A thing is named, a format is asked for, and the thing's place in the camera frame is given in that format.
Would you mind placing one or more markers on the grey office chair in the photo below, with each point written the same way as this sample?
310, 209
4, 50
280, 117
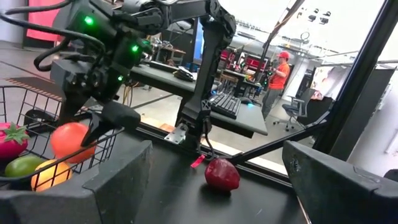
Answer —
295, 109

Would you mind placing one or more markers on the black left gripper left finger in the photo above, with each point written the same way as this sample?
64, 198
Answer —
77, 205

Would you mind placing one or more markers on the person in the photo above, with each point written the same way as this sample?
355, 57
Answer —
278, 77

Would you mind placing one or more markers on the silver metal bracket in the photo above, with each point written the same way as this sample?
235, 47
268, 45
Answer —
177, 135

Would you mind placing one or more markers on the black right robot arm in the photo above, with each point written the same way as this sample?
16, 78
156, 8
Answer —
208, 77

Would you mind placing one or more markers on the red wall panel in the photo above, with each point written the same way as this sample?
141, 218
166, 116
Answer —
43, 15

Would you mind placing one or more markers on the green lime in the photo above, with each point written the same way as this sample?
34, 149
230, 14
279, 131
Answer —
21, 166

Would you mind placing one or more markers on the dark red apple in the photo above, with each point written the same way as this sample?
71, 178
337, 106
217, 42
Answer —
222, 174

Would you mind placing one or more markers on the black computer mouse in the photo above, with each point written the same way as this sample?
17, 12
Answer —
246, 100

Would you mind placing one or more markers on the red tag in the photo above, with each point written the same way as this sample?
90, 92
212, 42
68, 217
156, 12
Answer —
198, 161

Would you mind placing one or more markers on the yellow lemon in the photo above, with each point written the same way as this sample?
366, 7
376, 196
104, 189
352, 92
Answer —
46, 179

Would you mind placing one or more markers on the black computer monitor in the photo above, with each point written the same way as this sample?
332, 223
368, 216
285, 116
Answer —
199, 43

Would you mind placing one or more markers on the black keyboard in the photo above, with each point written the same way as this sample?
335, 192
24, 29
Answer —
225, 105

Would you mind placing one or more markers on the orange fruit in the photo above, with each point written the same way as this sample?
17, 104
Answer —
70, 143

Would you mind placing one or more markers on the grey desk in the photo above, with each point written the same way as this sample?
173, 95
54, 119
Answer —
252, 123

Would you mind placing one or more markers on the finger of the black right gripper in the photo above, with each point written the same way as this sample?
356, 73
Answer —
119, 116
70, 107

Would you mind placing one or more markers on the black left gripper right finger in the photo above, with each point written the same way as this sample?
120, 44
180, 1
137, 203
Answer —
342, 199

